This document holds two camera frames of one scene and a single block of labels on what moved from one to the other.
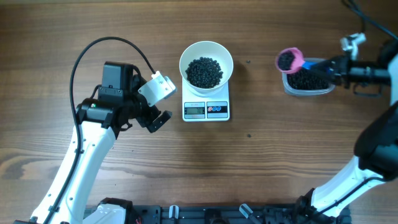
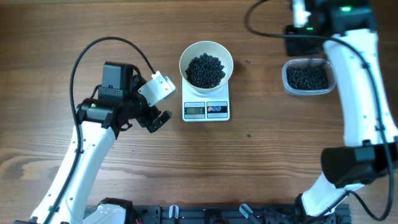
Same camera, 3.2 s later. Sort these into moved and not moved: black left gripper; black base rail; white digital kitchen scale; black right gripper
Moved: black right gripper
Not moved: black base rail; black left gripper; white digital kitchen scale
